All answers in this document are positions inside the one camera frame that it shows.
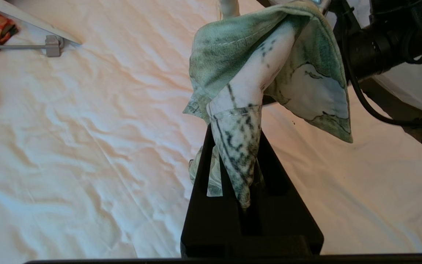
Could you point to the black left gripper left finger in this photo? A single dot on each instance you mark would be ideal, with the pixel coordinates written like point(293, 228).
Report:
point(203, 216)

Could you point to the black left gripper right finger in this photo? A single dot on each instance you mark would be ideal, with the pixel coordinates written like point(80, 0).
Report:
point(288, 212)

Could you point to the green floral print shirt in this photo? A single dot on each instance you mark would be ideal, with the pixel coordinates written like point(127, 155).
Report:
point(233, 55)

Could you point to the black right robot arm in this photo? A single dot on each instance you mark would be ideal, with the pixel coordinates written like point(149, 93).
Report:
point(379, 47)

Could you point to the white hanger with metal bar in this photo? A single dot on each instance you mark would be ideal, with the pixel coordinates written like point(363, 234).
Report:
point(53, 46)

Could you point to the white sheeted bed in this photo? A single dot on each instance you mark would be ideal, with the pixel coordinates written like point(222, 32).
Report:
point(86, 146)

